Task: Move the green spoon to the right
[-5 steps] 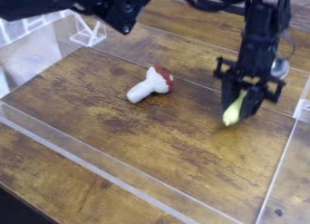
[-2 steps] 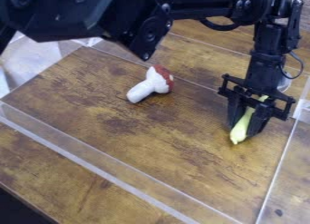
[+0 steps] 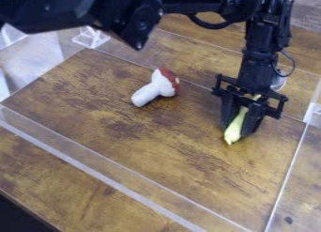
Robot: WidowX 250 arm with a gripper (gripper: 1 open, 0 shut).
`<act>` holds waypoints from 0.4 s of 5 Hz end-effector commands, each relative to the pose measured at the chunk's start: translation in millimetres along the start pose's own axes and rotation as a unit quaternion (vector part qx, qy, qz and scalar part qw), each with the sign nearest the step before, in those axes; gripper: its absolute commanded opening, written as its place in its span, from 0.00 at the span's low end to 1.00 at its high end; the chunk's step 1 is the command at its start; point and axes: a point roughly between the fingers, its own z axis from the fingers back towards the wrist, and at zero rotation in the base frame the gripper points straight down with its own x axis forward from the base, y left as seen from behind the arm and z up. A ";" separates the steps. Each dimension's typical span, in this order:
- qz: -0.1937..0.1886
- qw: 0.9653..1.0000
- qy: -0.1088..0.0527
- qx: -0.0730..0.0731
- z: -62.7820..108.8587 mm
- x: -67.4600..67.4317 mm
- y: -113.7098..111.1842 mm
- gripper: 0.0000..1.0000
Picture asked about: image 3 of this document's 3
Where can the red white toy mushroom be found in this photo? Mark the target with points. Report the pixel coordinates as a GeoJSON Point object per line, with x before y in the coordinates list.
{"type": "Point", "coordinates": [163, 85]}

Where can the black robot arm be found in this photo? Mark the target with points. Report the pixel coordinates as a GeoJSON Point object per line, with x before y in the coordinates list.
{"type": "Point", "coordinates": [131, 18]}

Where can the clear acrylic right barrier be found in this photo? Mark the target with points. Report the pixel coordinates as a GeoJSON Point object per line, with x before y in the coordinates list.
{"type": "Point", "coordinates": [297, 208]}

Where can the clear acrylic front barrier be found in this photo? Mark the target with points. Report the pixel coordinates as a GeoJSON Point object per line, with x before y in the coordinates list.
{"type": "Point", "coordinates": [171, 204]}

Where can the clear acrylic corner bracket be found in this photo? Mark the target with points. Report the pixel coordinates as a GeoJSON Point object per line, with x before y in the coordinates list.
{"type": "Point", "coordinates": [90, 37]}

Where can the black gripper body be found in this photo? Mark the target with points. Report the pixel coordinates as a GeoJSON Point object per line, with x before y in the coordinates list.
{"type": "Point", "coordinates": [254, 77]}

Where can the clear acrylic barrier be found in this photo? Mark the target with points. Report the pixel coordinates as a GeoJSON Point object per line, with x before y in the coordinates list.
{"type": "Point", "coordinates": [297, 208]}
{"type": "Point", "coordinates": [171, 204]}

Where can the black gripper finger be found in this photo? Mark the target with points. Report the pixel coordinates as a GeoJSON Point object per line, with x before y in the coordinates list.
{"type": "Point", "coordinates": [230, 109]}
{"type": "Point", "coordinates": [253, 118]}

